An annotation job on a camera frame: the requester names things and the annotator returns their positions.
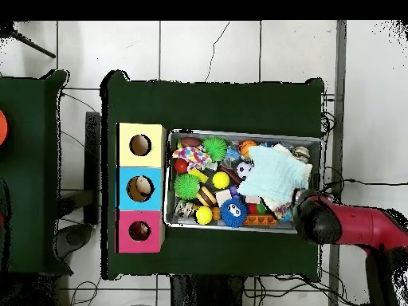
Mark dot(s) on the light blue waffle cloth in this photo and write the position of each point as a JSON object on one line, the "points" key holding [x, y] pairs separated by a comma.
{"points": [[274, 175]]}

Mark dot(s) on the orange plush toy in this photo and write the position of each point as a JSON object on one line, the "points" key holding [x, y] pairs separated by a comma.
{"points": [[144, 229]]}

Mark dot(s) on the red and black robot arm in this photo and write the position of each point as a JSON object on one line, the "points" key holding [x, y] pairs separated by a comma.
{"points": [[360, 223]]}

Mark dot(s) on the wooden box with three holes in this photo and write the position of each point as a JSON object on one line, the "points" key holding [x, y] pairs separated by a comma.
{"points": [[149, 134]]}

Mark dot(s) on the colourful dot print cloth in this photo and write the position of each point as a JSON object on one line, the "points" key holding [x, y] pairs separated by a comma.
{"points": [[194, 156]]}

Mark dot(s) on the yellow smiley ball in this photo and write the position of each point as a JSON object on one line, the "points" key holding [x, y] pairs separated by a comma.
{"points": [[221, 180]]}

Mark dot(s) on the green spiky puffer ball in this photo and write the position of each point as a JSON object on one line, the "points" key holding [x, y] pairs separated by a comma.
{"points": [[187, 186], [215, 148]]}

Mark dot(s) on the black and white soccer ball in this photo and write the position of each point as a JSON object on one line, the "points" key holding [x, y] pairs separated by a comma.
{"points": [[244, 170]]}

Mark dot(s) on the yellow tennis ball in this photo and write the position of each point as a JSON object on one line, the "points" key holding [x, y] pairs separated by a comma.
{"points": [[204, 215]]}

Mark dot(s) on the orange toy basketball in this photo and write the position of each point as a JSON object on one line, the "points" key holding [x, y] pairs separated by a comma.
{"points": [[247, 148]]}

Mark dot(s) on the large blue fuzzy eyed ball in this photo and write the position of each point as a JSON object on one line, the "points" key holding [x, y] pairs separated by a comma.
{"points": [[233, 213]]}

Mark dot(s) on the dark green table cloth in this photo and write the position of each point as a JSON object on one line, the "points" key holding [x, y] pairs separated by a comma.
{"points": [[223, 102], [32, 159]]}

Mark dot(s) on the black panel stand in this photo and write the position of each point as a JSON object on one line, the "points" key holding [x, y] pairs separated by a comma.
{"points": [[92, 159]]}

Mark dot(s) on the grey round base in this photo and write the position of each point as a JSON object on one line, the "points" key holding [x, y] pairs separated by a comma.
{"points": [[75, 237]]}

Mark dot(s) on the orange disc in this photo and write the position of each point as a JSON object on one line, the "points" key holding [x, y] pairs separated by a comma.
{"points": [[2, 127]]}

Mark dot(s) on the black tripod leg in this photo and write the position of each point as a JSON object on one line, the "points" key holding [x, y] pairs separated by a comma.
{"points": [[33, 44]]}

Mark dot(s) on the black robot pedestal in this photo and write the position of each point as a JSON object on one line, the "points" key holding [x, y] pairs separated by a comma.
{"points": [[207, 291]]}

